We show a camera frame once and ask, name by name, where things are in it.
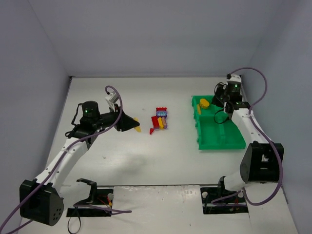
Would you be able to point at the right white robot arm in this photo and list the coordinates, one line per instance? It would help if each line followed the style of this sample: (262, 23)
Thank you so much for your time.
(262, 159)

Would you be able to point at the green compartment tray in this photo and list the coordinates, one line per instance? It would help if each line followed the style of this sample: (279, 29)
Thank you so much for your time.
(214, 131)

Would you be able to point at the red rectangular lego brick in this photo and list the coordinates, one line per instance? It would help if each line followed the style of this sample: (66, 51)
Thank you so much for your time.
(155, 122)

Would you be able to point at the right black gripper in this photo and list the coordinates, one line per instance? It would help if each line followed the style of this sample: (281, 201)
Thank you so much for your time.
(218, 99)

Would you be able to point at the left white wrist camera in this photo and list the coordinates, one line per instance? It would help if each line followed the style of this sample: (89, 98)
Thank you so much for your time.
(111, 99)

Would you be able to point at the purple lotus lego piece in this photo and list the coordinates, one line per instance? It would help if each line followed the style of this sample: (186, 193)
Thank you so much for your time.
(161, 113)

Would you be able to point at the yellow curved lego brick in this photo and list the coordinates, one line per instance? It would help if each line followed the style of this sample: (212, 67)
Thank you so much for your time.
(160, 122)

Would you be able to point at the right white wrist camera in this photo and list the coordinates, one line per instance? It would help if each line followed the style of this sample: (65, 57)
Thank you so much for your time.
(233, 78)

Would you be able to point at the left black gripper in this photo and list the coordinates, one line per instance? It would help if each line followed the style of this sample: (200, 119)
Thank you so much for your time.
(118, 120)

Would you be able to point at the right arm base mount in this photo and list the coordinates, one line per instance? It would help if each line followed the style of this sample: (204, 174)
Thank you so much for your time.
(222, 202)

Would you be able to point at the pale yellow curved lego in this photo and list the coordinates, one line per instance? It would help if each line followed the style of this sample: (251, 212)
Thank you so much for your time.
(137, 128)

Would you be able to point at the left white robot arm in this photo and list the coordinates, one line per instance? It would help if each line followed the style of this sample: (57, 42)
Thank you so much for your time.
(40, 198)

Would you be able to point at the red scalloped lego brick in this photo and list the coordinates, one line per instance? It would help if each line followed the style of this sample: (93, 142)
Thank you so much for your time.
(161, 109)

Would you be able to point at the orange yellow curved lego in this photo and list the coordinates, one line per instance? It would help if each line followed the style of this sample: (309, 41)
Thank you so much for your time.
(204, 104)

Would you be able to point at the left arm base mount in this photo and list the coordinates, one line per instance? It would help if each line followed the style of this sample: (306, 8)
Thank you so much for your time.
(96, 196)

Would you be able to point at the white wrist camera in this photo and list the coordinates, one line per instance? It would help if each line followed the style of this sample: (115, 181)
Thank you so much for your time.
(111, 99)
(233, 78)

